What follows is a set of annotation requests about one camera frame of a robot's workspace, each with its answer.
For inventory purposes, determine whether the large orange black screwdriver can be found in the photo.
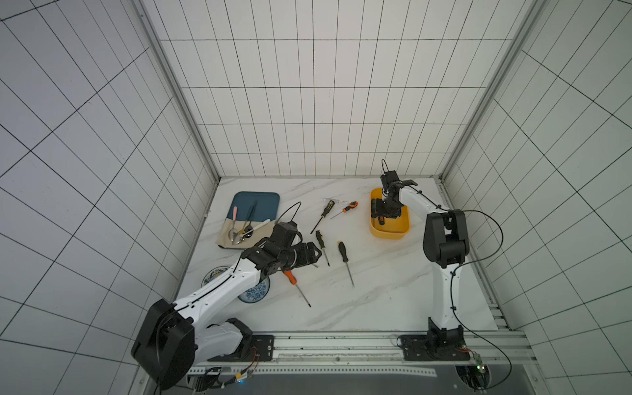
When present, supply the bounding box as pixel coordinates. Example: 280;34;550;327
283;271;312;308

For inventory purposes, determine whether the black yellow deli screwdriver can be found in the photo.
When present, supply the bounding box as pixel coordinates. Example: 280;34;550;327
337;241;355;286

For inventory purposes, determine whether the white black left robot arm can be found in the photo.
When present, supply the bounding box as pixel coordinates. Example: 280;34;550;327
131;238;323;392

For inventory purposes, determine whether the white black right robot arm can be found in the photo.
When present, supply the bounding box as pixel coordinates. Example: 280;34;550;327
371;171;470;361

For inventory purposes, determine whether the yellow plastic storage box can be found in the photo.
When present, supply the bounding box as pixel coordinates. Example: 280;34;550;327
370;189;411;240

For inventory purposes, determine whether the small orange black screwdriver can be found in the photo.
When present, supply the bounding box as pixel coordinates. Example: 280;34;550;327
331;201;358;219

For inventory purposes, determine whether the long brown black screwdriver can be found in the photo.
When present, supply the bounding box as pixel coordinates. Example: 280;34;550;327
310;202;335;234

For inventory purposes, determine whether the beige cloth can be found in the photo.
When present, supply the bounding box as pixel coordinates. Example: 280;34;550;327
217;218;270;250

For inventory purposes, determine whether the metal spoon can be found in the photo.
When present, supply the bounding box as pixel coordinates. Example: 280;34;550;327
231;221;253;245

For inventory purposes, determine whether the dark teal tray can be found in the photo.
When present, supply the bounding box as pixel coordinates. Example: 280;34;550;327
226;191;280;222

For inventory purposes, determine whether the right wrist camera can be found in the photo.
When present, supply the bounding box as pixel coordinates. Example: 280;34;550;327
380;171;401;189

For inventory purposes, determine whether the pink handled spoon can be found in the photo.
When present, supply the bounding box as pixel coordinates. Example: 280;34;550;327
229;206;238;245

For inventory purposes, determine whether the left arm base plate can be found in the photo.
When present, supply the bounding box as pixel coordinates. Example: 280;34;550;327
208;335;275;362

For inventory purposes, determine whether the aluminium mounting rail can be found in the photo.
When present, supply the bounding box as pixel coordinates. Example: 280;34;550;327
181;331;537;380

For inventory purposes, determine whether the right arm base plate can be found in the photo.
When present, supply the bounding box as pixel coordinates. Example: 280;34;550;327
397;334;471;362

